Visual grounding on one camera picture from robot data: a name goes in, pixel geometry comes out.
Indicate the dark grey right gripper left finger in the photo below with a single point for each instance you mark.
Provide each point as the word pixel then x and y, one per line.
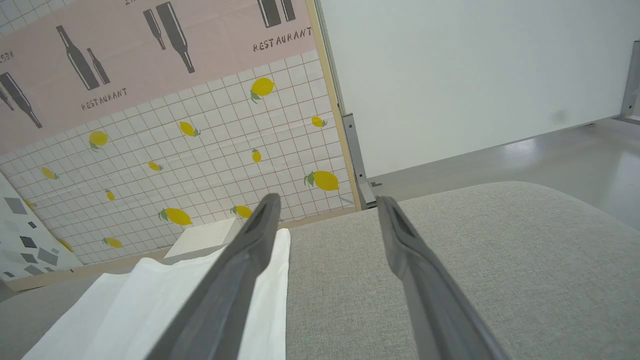
pixel 235 285

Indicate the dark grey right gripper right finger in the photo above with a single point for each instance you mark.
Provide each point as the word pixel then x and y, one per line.
pixel 430 300

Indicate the white garment with dark stitching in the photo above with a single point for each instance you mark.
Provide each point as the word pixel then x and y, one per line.
pixel 125 310

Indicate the white rectangular box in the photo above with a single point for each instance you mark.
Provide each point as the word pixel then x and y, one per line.
pixel 200 240

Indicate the lemon print tile partition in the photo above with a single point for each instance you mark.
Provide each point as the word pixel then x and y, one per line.
pixel 210 160

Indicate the grey metal partition foot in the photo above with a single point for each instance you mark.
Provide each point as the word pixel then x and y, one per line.
pixel 357 165
pixel 631 85

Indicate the grey geometric print panel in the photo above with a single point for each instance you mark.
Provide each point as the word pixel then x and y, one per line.
pixel 30 245

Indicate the white plain partition panel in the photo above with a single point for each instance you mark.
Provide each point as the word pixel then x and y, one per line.
pixel 475 75

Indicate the pink restaurant bottle print panel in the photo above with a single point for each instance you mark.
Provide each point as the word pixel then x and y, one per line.
pixel 125 65

